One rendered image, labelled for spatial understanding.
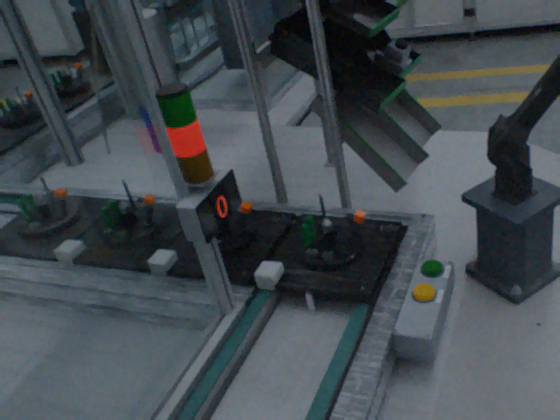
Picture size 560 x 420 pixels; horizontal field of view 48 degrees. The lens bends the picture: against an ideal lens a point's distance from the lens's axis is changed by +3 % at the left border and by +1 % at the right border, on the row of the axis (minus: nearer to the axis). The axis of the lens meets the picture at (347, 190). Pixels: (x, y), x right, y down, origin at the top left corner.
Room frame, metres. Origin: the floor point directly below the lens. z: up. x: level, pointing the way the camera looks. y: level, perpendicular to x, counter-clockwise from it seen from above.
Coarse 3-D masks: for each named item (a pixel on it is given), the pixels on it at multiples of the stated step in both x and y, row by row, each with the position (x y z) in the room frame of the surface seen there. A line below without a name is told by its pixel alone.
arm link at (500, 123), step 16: (544, 80) 0.96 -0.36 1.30; (528, 96) 0.98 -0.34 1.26; (544, 96) 0.95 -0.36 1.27; (528, 112) 0.96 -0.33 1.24; (544, 112) 0.95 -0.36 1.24; (496, 128) 0.99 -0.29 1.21; (512, 128) 0.96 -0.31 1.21; (528, 128) 0.96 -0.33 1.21; (496, 144) 0.96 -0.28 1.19; (512, 144) 0.95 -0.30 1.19
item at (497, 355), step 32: (544, 160) 1.40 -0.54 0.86; (480, 288) 0.95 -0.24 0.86; (544, 288) 0.92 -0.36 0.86; (480, 320) 0.86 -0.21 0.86; (512, 320) 0.85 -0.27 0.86; (544, 320) 0.84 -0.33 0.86; (448, 352) 0.80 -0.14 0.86; (480, 352) 0.78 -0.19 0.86; (512, 352) 0.77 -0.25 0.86; (544, 352) 0.76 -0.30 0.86; (448, 384) 0.72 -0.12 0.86; (480, 384) 0.71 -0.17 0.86; (512, 384) 0.70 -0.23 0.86; (544, 384) 0.69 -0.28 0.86; (448, 416) 0.66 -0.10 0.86; (480, 416) 0.65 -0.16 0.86; (512, 416) 0.64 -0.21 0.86; (544, 416) 0.63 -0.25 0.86
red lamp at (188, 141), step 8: (168, 128) 0.87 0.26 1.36; (184, 128) 0.86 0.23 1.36; (192, 128) 0.87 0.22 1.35; (200, 128) 0.89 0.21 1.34; (176, 136) 0.86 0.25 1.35; (184, 136) 0.86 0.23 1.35; (192, 136) 0.87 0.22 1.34; (200, 136) 0.88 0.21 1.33; (176, 144) 0.87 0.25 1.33; (184, 144) 0.86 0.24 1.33; (192, 144) 0.86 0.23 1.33; (200, 144) 0.87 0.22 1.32; (176, 152) 0.87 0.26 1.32; (184, 152) 0.86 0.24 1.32; (192, 152) 0.86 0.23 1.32; (200, 152) 0.87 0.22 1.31
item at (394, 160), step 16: (320, 96) 1.25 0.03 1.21; (336, 96) 1.34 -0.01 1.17; (320, 112) 1.26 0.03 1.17; (352, 112) 1.31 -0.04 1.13; (368, 112) 1.33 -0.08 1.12; (384, 112) 1.31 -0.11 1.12; (352, 128) 1.21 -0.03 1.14; (368, 128) 1.29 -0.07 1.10; (384, 128) 1.31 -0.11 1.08; (400, 128) 1.29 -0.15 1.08; (352, 144) 1.22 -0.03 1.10; (368, 144) 1.19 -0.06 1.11; (384, 144) 1.27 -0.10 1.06; (400, 144) 1.29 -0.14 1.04; (416, 144) 1.27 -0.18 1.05; (368, 160) 1.20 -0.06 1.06; (384, 160) 1.17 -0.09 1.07; (400, 160) 1.25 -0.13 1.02; (416, 160) 1.27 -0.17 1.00; (384, 176) 1.18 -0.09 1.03; (400, 176) 1.15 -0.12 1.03
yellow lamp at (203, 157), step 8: (184, 160) 0.86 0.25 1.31; (192, 160) 0.86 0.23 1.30; (200, 160) 0.87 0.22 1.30; (208, 160) 0.88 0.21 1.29; (184, 168) 0.87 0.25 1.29; (192, 168) 0.86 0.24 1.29; (200, 168) 0.86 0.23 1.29; (208, 168) 0.87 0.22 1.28; (184, 176) 0.87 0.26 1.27; (192, 176) 0.86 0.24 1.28; (200, 176) 0.86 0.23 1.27; (208, 176) 0.87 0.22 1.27
